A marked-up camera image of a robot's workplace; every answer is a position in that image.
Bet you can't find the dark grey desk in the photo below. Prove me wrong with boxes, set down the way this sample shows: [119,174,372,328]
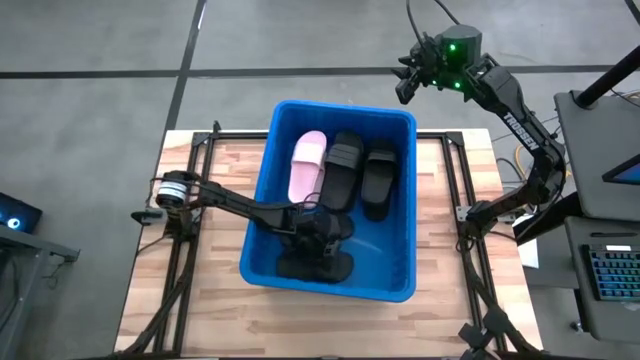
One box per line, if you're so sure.
[0,224,81,360]

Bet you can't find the grey keyboard tray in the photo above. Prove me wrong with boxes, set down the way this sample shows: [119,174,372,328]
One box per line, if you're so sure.
[563,215,640,346]

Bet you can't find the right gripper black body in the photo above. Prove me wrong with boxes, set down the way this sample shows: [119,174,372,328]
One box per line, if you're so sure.
[409,34,449,89]

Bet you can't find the black aluminium table frame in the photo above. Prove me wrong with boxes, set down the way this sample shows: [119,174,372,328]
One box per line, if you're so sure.
[119,119,544,360]

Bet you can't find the white paper sheet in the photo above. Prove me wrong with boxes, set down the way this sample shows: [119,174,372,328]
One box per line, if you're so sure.
[514,213,541,270]

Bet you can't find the large grey desk tray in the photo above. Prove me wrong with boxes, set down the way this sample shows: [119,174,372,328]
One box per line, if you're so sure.
[553,89,640,223]

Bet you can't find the black screen device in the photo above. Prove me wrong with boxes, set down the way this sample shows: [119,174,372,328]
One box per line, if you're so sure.
[601,153,640,187]

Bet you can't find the black desk support bar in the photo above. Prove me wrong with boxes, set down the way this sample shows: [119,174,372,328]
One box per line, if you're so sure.
[513,192,584,247]

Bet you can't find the backlit black keyboard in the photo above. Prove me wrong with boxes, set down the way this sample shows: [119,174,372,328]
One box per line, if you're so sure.
[580,243,640,303]

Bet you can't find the black computer blue light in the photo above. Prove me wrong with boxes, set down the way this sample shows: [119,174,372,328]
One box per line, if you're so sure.
[0,192,44,234]

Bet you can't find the pink slide sandal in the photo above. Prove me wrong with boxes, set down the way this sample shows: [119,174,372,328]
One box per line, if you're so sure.
[287,129,329,207]

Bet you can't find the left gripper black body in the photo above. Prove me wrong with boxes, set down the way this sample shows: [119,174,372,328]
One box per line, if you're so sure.
[287,212,346,261]

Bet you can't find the blue plastic bin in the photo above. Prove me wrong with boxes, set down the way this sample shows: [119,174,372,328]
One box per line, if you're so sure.
[238,99,419,304]

